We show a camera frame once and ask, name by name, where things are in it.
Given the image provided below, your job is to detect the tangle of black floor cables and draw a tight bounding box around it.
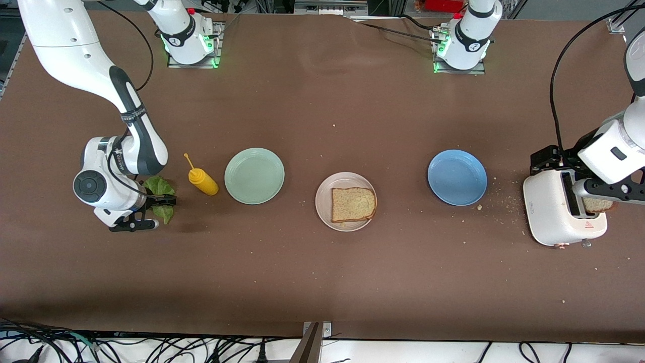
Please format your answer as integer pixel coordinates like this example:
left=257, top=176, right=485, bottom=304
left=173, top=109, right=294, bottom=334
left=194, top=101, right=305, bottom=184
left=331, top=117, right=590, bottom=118
left=0, top=317, right=303, bottom=363

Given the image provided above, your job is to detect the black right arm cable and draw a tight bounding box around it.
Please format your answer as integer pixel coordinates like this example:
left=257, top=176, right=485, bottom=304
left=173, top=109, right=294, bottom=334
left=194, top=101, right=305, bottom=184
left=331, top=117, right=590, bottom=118
left=98, top=0, right=154, bottom=202

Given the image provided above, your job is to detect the yellow squeeze sauce bottle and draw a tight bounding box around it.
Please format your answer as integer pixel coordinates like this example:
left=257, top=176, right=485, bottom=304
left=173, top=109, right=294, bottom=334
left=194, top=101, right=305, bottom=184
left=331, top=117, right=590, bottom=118
left=183, top=153, right=220, bottom=196

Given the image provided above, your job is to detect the aluminium frame section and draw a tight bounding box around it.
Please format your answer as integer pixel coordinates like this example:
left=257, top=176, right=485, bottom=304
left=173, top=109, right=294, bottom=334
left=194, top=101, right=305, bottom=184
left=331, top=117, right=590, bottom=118
left=292, top=0, right=369, bottom=17

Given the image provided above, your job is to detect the green lettuce leaf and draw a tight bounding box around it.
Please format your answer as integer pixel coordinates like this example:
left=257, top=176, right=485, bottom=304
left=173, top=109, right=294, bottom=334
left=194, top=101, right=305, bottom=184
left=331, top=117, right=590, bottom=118
left=144, top=175, right=177, bottom=225

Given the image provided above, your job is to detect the black cable on table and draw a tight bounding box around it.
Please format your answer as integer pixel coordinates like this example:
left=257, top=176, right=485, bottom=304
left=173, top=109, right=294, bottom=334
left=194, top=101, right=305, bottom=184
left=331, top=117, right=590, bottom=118
left=348, top=14, right=444, bottom=43

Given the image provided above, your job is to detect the mint green plate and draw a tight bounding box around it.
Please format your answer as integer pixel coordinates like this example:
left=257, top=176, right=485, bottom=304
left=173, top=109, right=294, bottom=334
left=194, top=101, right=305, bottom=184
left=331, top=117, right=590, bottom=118
left=224, top=147, right=285, bottom=205

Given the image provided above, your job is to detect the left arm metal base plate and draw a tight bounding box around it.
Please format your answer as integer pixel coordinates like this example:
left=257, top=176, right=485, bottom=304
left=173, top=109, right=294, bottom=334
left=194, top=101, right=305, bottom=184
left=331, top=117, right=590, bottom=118
left=432, top=28, right=486, bottom=76

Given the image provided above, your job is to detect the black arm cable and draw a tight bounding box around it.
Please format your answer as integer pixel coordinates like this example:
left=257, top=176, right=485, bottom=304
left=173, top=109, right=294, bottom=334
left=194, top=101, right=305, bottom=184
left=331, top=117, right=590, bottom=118
left=549, top=4, right=645, bottom=152
left=98, top=0, right=154, bottom=202

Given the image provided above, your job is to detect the white toaster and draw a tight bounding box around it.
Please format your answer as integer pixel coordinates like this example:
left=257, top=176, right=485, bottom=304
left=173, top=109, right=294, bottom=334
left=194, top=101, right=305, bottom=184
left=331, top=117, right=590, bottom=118
left=523, top=168, right=608, bottom=249

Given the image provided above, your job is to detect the beige plate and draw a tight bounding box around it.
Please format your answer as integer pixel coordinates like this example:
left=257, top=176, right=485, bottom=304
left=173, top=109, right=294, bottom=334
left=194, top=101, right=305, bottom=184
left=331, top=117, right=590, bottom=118
left=315, top=172, right=377, bottom=232

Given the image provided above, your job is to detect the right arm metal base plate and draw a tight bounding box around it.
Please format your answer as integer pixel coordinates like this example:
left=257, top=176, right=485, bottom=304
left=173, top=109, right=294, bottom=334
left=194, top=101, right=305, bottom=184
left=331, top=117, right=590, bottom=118
left=168, top=20, right=223, bottom=69

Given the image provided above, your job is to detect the aluminium corner profile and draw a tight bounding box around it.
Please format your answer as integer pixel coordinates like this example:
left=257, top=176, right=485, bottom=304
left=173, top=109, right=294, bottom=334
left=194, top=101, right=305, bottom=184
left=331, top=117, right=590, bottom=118
left=607, top=0, right=645, bottom=35

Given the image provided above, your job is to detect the dark metal bar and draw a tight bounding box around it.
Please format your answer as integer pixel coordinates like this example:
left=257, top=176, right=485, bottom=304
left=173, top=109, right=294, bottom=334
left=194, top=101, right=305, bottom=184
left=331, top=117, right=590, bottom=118
left=289, top=323, right=323, bottom=363

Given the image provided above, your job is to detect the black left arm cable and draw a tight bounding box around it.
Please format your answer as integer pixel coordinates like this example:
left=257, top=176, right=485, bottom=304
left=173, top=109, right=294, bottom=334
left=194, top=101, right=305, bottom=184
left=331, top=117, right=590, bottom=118
left=549, top=4, right=645, bottom=152

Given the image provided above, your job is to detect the silver table edge bracket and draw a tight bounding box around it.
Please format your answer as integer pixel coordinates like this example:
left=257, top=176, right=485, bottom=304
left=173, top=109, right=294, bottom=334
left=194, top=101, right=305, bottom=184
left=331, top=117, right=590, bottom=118
left=302, top=322, right=332, bottom=338

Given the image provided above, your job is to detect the red box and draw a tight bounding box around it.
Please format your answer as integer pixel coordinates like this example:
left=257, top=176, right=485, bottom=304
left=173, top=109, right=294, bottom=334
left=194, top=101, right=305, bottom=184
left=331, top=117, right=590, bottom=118
left=416, top=0, right=465, bottom=13

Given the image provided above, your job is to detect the brown-crust bread slice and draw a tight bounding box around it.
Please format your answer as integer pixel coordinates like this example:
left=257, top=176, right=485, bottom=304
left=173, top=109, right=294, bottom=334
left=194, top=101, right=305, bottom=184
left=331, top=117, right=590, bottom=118
left=583, top=197, right=616, bottom=213
left=331, top=187, right=377, bottom=223

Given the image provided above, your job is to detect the blue plate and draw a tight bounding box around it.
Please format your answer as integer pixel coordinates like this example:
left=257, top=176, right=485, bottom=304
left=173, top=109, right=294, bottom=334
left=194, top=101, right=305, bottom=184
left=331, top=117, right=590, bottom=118
left=427, top=149, right=488, bottom=207

